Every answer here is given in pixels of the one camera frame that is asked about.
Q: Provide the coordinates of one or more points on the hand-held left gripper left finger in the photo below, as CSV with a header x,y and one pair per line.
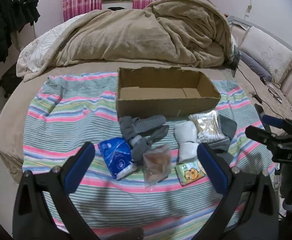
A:
x,y
79,165

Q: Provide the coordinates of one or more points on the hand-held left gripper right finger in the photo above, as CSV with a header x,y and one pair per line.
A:
x,y
211,165

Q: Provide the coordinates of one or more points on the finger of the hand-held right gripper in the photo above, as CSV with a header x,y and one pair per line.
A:
x,y
273,121
258,132

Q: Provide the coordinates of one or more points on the cartoon bear tissue pack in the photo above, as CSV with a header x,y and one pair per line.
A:
x,y
188,175

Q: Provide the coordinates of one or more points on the dark grey cloth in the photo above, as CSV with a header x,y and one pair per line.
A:
x,y
227,127

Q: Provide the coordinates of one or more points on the blue tissue pack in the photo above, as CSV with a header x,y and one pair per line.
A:
x,y
115,157

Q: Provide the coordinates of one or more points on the white socks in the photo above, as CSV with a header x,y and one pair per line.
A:
x,y
186,135

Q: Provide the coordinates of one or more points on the bag of cotton swabs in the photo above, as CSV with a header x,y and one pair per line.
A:
x,y
206,125

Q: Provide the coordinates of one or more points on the clear bag with brown contents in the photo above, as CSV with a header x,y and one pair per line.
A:
x,y
156,167

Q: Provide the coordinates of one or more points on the grey dotted socks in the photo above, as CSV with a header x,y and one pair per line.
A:
x,y
146,127

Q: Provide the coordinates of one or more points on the brown cardboard box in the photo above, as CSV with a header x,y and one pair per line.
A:
x,y
161,107

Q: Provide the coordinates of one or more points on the striped pastel blanket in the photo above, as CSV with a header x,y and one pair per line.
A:
x,y
73,120

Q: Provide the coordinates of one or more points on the grey pillow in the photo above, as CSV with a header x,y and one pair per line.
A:
x,y
255,66

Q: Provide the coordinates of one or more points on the beige floral pillow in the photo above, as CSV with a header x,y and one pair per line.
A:
x,y
268,52

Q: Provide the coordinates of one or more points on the dark tablet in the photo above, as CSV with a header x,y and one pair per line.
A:
x,y
236,60

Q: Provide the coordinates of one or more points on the bed with beige sheet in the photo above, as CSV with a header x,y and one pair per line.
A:
x,y
13,120

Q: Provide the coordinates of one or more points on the metal headboard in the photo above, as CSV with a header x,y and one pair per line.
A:
x,y
273,31

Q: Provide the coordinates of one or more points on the black bag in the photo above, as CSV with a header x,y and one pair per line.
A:
x,y
9,80

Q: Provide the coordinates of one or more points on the beige duvet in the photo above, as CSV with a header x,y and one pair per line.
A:
x,y
135,37

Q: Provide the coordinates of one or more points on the black hanging clothes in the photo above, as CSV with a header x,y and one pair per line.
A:
x,y
8,17

